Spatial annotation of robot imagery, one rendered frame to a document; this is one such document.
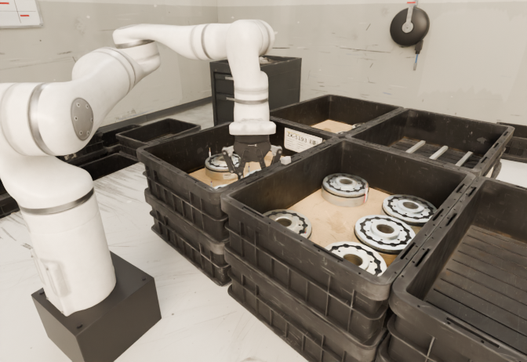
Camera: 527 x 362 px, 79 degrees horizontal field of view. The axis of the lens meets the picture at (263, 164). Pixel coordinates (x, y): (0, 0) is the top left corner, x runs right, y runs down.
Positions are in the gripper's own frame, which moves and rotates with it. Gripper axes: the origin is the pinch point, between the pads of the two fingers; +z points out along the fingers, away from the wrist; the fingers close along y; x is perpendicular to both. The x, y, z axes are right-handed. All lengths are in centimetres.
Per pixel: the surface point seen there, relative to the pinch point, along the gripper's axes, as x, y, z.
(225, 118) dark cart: -175, 17, 37
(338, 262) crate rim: 36.1, -9.8, -7.6
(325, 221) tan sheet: 13.5, -14.2, 2.2
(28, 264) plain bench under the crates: 8, 51, 15
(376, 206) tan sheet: 8.7, -26.5, 2.2
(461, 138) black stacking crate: -21, -63, -2
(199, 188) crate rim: 15.7, 9.8, -7.3
